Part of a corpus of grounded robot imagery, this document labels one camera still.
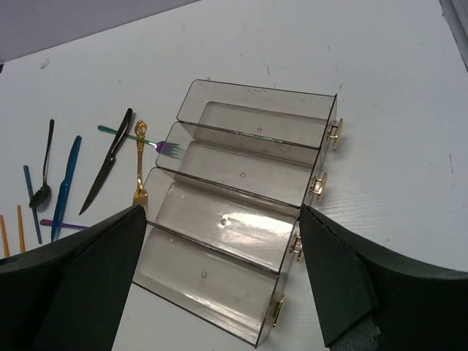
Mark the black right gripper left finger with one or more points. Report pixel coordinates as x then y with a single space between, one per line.
71 294

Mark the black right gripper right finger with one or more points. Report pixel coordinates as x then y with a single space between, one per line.
369 297

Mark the purple gold spoon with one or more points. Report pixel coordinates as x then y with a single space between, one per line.
49 223

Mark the blue knife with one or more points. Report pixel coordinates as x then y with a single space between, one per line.
64 188

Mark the black spoon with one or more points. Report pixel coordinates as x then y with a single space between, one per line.
43 193

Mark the black knife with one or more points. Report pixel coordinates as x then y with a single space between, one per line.
109 161

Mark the gold ornate fork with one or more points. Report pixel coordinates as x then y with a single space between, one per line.
140 196

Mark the clear tiered utensil organizer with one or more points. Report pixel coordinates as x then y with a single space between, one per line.
223 208

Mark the rainbow fork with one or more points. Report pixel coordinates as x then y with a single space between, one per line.
162 147

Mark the white debris scrap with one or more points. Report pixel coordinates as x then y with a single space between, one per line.
44 63

